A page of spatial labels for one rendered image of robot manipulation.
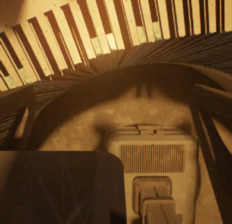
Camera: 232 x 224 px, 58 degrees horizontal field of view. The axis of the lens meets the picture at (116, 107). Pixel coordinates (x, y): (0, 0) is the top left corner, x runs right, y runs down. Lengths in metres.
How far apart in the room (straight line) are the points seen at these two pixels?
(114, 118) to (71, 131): 0.30
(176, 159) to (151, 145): 0.16
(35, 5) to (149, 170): 1.01
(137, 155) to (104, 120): 0.37
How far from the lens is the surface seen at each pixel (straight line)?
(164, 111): 1.42
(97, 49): 0.31
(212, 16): 0.35
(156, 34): 0.32
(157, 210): 1.02
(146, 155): 1.15
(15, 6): 0.34
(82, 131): 1.41
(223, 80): 1.42
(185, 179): 1.26
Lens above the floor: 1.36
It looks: 83 degrees down
